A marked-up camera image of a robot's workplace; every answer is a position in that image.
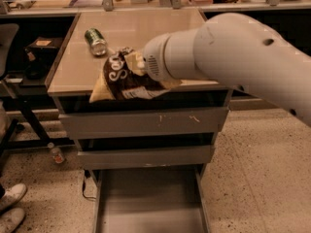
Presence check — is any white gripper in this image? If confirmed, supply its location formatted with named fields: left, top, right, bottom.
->
left=124, top=34, right=182, bottom=89

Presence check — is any brown chip bag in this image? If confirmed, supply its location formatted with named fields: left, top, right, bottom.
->
left=89, top=48, right=171, bottom=103

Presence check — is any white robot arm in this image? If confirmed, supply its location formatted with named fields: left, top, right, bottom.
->
left=129, top=13, right=311, bottom=126

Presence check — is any top drawer front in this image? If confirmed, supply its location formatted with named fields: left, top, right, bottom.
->
left=59, top=107, right=228, bottom=139

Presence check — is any grey drawer cabinet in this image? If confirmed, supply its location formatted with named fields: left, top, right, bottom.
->
left=48, top=9, right=232, bottom=233

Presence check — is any middle drawer front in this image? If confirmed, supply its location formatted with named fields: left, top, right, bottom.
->
left=78, top=145, right=215, bottom=170

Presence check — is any open bottom drawer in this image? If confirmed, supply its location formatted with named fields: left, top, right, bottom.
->
left=91, top=165, right=210, bottom=233

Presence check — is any green soda can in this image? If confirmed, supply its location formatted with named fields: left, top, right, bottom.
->
left=85, top=28, right=107, bottom=56

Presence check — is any black box with label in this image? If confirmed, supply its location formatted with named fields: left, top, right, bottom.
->
left=28, top=37, right=63, bottom=50

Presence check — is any small plastic bottle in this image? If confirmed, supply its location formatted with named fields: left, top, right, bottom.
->
left=48, top=143, right=65, bottom=164

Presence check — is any grey office chair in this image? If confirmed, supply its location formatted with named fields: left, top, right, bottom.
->
left=0, top=23, right=19, bottom=156

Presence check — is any white shoe lower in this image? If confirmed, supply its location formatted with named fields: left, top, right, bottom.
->
left=0, top=208, right=25, bottom=233

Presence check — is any black cable on floor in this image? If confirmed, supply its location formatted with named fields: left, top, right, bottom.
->
left=81, top=169, right=97, bottom=202

